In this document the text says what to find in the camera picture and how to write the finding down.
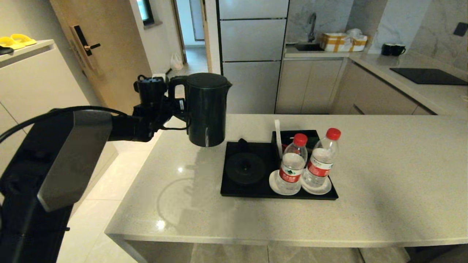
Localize black electric kettle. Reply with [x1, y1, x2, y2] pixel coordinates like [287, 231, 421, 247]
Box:
[169, 73, 233, 148]

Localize red cap water bottle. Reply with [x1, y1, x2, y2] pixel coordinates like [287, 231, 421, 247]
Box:
[275, 133, 308, 194]
[302, 128, 341, 188]

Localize black round kettle base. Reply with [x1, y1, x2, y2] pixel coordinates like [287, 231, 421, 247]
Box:
[224, 152, 266, 185]

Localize black box with sachets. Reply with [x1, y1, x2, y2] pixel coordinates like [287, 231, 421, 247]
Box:
[271, 130, 320, 169]

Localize wooden room door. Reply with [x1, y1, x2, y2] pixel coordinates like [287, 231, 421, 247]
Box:
[50, 0, 152, 114]

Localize narrow wooden door panel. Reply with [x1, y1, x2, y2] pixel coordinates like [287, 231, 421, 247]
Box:
[200, 0, 213, 73]

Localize dark window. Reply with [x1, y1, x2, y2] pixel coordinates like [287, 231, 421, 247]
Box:
[137, 0, 155, 27]

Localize silver refrigerator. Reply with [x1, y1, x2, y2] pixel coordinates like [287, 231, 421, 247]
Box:
[216, 0, 289, 114]

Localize black rectangular serving tray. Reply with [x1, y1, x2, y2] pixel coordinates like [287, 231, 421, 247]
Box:
[220, 130, 339, 200]

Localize white round saucer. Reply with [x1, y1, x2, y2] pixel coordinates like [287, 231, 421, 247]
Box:
[300, 175, 332, 195]
[269, 170, 302, 196]

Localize beige kitchen base cabinets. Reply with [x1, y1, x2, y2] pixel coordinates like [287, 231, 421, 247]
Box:
[276, 57, 435, 115]

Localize beige tall cabinet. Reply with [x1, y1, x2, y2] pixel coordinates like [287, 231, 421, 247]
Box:
[0, 39, 118, 263]

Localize dark kitchen sink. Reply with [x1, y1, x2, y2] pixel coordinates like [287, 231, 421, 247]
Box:
[295, 43, 324, 52]

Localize chrome kitchen faucet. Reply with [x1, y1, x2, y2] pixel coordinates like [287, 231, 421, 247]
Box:
[308, 13, 317, 42]

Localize yellow slipper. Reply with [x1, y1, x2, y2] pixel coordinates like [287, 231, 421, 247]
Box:
[11, 34, 37, 46]
[0, 37, 26, 50]

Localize yellow white box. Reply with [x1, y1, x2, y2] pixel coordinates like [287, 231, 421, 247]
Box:
[320, 33, 368, 52]

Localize black induction cooktop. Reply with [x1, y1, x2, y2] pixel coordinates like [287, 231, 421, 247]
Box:
[390, 68, 468, 86]

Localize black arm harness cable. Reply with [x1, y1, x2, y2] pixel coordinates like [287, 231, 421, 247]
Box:
[0, 106, 128, 144]

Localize black door lock handle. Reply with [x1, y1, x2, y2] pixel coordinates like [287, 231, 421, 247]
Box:
[70, 25, 101, 70]

